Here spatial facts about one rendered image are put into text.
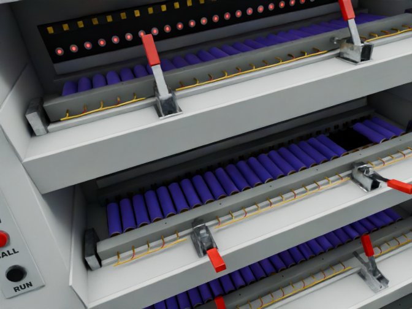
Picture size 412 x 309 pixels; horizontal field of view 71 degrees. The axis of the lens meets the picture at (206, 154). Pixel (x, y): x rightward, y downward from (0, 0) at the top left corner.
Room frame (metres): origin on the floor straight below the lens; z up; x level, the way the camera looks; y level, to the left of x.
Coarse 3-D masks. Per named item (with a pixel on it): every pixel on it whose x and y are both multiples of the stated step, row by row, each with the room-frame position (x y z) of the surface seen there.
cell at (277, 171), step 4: (260, 156) 0.48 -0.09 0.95; (264, 156) 0.48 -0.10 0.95; (260, 160) 0.48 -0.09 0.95; (264, 160) 0.47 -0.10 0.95; (268, 160) 0.47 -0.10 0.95; (264, 164) 0.46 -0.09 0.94; (268, 164) 0.46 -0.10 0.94; (272, 164) 0.45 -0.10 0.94; (268, 168) 0.45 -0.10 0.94; (272, 168) 0.44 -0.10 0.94; (276, 168) 0.44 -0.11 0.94; (272, 172) 0.44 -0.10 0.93; (276, 172) 0.43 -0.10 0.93; (280, 172) 0.43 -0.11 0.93; (272, 176) 0.44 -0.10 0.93; (276, 176) 0.43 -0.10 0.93
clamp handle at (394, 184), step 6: (366, 174) 0.39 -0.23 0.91; (372, 174) 0.39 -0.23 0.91; (378, 180) 0.37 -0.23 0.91; (384, 180) 0.36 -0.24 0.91; (390, 180) 0.36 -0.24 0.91; (396, 180) 0.35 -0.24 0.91; (390, 186) 0.35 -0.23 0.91; (396, 186) 0.34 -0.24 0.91; (402, 186) 0.33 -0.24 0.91; (408, 186) 0.33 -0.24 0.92; (408, 192) 0.33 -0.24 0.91
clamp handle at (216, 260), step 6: (204, 234) 0.33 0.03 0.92; (204, 240) 0.33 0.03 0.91; (204, 246) 0.31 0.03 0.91; (210, 246) 0.31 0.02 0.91; (210, 252) 0.30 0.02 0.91; (216, 252) 0.29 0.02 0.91; (210, 258) 0.28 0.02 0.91; (216, 258) 0.28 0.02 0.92; (216, 264) 0.27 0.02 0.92; (222, 264) 0.27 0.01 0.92; (216, 270) 0.27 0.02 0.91; (222, 270) 0.27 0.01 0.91
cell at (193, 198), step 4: (184, 180) 0.45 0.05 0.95; (188, 180) 0.45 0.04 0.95; (180, 184) 0.45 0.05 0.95; (184, 184) 0.44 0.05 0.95; (188, 184) 0.44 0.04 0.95; (192, 184) 0.45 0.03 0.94; (184, 188) 0.44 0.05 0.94; (188, 188) 0.43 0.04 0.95; (192, 188) 0.43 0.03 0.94; (184, 192) 0.43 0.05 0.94; (188, 192) 0.42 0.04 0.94; (192, 192) 0.42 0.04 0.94; (188, 196) 0.42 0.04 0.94; (192, 196) 0.41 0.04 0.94; (196, 196) 0.41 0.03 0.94; (188, 200) 0.41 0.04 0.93; (192, 200) 0.40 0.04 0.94; (196, 200) 0.40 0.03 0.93; (192, 204) 0.40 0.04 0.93; (196, 204) 0.40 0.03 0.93; (200, 204) 0.40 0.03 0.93; (192, 208) 0.40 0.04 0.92
